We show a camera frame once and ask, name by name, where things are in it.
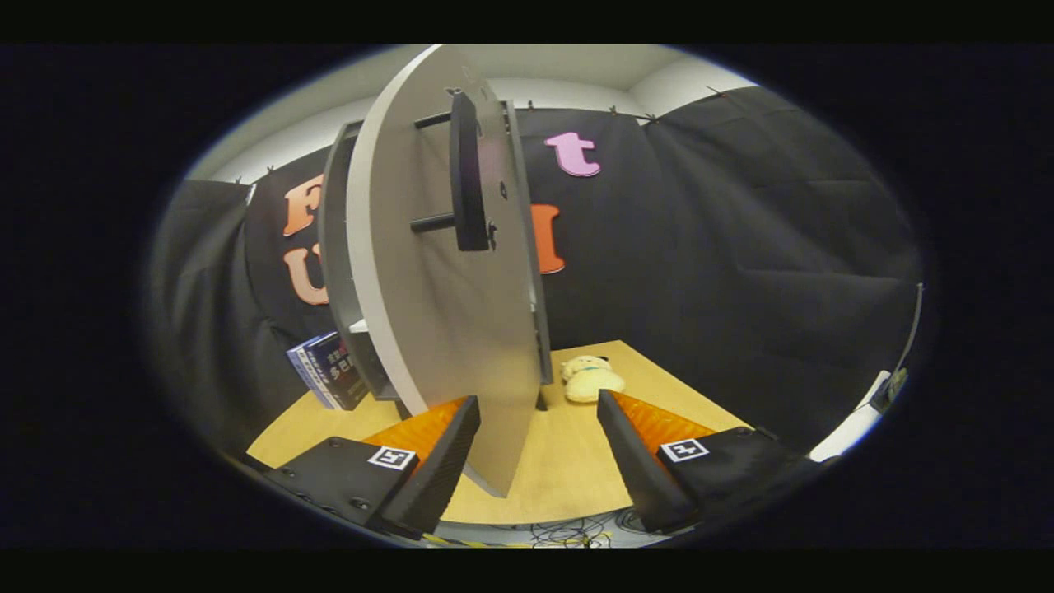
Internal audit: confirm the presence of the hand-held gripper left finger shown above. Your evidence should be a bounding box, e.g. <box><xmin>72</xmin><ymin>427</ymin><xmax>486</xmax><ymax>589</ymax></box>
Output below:
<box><xmin>263</xmin><ymin>395</ymin><xmax>483</xmax><ymax>540</ymax></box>

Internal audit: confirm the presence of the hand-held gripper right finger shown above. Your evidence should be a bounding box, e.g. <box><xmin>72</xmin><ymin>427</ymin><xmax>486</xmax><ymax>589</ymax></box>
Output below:
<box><xmin>596</xmin><ymin>390</ymin><xmax>824</xmax><ymax>535</ymax></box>

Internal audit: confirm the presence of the light grey cabinet door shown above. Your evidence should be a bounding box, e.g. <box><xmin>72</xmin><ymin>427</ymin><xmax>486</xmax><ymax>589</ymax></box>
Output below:
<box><xmin>346</xmin><ymin>45</ymin><xmax>544</xmax><ymax>499</ymax></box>

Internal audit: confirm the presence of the black door handle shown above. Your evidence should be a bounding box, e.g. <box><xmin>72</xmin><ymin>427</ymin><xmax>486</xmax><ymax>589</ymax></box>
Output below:
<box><xmin>409</xmin><ymin>89</ymin><xmax>499</xmax><ymax>253</ymax></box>

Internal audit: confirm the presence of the yellow plush toy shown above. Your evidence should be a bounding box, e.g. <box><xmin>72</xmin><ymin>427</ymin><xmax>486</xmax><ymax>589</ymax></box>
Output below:
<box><xmin>561</xmin><ymin>355</ymin><xmax>627</xmax><ymax>404</ymax></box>

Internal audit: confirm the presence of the dark navy book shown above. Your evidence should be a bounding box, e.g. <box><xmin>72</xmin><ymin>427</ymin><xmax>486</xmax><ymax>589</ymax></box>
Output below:
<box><xmin>305</xmin><ymin>331</ymin><xmax>370</xmax><ymax>410</ymax></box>

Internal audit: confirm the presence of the blue book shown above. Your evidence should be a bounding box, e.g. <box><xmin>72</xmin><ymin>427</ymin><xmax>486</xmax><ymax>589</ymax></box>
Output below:
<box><xmin>295</xmin><ymin>338</ymin><xmax>338</xmax><ymax>409</ymax></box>
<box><xmin>286</xmin><ymin>344</ymin><xmax>330</xmax><ymax>404</ymax></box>

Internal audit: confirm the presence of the white panel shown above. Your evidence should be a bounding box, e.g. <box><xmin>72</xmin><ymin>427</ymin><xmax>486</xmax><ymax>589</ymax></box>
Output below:
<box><xmin>809</xmin><ymin>371</ymin><xmax>894</xmax><ymax>462</ymax></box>

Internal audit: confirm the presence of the black backdrop cloth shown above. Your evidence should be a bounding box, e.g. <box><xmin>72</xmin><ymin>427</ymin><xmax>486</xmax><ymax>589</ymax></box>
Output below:
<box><xmin>144</xmin><ymin>86</ymin><xmax>927</xmax><ymax>462</ymax></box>

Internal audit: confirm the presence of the tangle of black cables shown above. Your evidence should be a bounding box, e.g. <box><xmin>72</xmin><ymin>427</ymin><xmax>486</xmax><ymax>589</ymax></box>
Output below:
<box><xmin>527</xmin><ymin>517</ymin><xmax>617</xmax><ymax>549</ymax></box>

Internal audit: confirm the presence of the grey cable with clamp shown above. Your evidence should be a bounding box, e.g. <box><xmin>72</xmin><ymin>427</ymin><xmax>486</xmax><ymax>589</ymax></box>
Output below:
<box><xmin>871</xmin><ymin>282</ymin><xmax>925</xmax><ymax>415</ymax></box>

